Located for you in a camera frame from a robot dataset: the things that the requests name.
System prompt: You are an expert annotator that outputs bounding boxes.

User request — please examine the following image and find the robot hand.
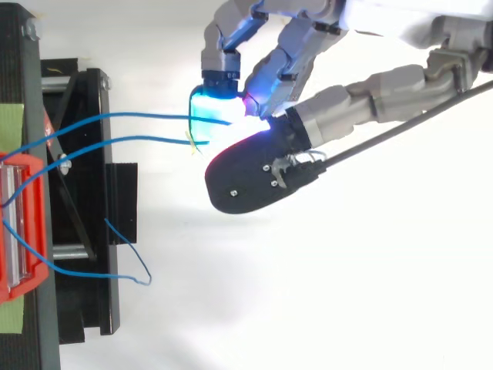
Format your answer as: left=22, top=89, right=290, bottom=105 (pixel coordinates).
left=188, top=0, right=493, bottom=215

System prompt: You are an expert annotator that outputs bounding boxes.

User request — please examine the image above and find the black stand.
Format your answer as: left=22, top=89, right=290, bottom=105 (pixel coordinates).
left=0, top=2, right=139, bottom=370

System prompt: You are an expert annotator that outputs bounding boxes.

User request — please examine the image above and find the red bin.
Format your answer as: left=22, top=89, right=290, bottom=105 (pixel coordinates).
left=0, top=153, right=50, bottom=305

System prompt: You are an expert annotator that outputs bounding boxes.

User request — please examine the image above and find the blue cable bundle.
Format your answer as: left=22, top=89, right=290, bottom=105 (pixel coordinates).
left=0, top=112, right=233, bottom=287

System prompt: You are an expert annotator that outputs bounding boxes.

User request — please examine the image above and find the thin black cable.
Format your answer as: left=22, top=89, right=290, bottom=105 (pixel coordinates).
left=317, top=79, right=493, bottom=173

